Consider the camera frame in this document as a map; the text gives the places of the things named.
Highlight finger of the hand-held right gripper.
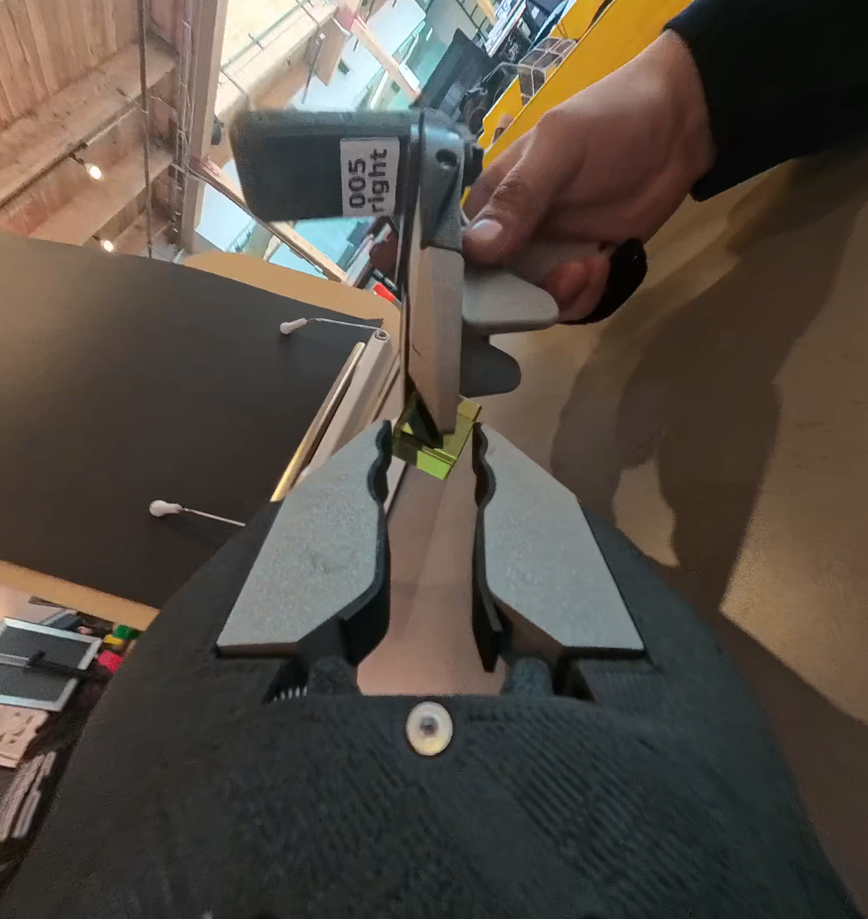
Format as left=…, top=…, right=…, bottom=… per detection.
left=401, top=286, right=443, bottom=442
left=404, top=244, right=468, bottom=436

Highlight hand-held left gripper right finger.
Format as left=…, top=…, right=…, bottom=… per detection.
left=471, top=424, right=648, bottom=673

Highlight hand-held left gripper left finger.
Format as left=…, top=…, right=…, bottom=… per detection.
left=215, top=420, right=393, bottom=666

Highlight yellow-green transparent cube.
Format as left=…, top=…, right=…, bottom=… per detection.
left=393, top=395, right=483, bottom=481

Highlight person's right forearm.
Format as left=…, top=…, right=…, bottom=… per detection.
left=664, top=0, right=868, bottom=203

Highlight person's right hand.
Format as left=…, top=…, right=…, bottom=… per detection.
left=461, top=31, right=716, bottom=320

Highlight white board stand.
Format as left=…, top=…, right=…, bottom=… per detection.
left=271, top=332, right=400, bottom=504

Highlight black monitor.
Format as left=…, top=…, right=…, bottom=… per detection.
left=427, top=29, right=499, bottom=116

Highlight colourful toy blocks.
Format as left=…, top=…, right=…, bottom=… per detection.
left=92, top=623, right=144, bottom=672

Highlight black board with wooden rim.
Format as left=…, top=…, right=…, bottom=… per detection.
left=0, top=230, right=400, bottom=633

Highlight brown checkered box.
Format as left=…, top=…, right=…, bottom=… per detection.
left=520, top=36, right=575, bottom=98

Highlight grey framed panel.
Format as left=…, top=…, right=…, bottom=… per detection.
left=0, top=619, right=103, bottom=712

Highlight yellow partition panel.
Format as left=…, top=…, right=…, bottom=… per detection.
left=480, top=0, right=693, bottom=155

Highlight metal wire clip white tip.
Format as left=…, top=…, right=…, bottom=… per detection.
left=279, top=317, right=392, bottom=342
left=148, top=500, right=248, bottom=528

